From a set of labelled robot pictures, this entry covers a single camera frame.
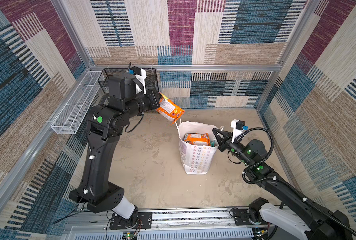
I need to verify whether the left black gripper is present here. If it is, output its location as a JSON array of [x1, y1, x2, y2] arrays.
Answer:
[[124, 89, 162, 123]]

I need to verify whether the black wire shelf rack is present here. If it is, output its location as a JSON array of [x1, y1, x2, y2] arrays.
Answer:
[[97, 67, 162, 115]]

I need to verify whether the white paper bag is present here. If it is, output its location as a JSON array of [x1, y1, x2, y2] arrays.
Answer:
[[176, 121, 219, 175]]

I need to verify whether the black corrugated cable conduit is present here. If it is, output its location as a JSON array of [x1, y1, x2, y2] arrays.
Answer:
[[234, 126, 356, 240]]

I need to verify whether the orange candy bag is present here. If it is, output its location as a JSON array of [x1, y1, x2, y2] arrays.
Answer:
[[184, 133, 211, 146], [156, 93, 185, 124]]

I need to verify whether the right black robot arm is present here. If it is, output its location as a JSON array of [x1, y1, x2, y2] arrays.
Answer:
[[212, 127, 356, 240]]

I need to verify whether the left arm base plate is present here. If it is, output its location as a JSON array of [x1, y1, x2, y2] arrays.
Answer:
[[109, 212, 153, 230]]

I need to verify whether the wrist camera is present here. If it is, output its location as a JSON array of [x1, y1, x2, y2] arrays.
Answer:
[[231, 119, 249, 143], [127, 63, 147, 95]]

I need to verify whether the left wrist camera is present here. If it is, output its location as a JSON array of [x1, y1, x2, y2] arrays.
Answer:
[[127, 63, 147, 95]]

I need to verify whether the white wire wall basket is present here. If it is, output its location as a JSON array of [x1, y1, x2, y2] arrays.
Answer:
[[51, 71, 101, 135]]

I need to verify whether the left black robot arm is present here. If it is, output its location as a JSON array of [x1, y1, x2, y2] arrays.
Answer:
[[69, 73, 161, 220]]

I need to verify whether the aluminium mounting rail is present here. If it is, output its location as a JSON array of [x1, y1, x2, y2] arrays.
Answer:
[[64, 205, 319, 240]]

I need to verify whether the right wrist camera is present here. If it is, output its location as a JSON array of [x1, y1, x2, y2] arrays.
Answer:
[[231, 119, 249, 143]]

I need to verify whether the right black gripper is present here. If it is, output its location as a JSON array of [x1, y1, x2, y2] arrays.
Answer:
[[211, 128, 252, 166]]

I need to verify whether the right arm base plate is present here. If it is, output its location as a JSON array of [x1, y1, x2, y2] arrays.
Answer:
[[229, 208, 274, 227]]

